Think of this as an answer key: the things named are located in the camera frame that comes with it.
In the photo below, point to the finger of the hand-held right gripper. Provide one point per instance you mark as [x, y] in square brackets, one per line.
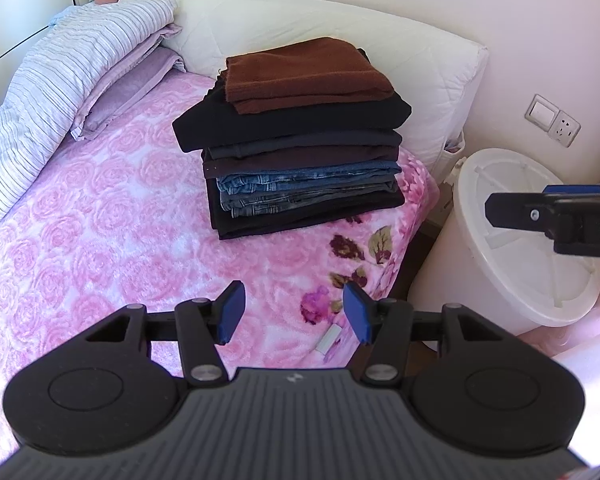
[520, 212]

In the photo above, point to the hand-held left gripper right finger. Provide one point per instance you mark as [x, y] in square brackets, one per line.
[357, 312]

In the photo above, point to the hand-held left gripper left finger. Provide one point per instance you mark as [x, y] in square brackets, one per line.
[230, 312]

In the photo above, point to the brown towel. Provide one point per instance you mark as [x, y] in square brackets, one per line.
[305, 75]

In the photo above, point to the white blanket label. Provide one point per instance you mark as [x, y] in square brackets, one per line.
[328, 340]

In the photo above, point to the white plastic bucket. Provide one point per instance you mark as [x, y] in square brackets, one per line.
[485, 270]

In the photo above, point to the pale pink cloth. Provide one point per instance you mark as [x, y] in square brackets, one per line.
[585, 345]

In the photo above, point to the folded blue jeans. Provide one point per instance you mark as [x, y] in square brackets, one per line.
[300, 187]

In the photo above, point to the pink floral blanket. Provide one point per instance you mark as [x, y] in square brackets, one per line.
[105, 220]

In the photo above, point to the folded dark maroon garment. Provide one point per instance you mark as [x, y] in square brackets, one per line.
[305, 161]

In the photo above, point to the white quilted headboard cushion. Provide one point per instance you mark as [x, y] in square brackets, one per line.
[420, 80]

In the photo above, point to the folded dark navy garment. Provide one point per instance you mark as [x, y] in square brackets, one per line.
[305, 144]

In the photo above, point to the folded black sweater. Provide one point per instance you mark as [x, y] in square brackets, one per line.
[290, 122]

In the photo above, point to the lilac pillow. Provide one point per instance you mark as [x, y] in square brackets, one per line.
[130, 85]

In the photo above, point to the striped lilac quilt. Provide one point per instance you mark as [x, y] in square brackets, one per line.
[55, 85]

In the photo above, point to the white wardrobe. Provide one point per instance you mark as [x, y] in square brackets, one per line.
[10, 25]

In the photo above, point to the white wall socket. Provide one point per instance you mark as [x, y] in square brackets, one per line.
[565, 129]

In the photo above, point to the white wall switch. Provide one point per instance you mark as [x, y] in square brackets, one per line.
[541, 111]

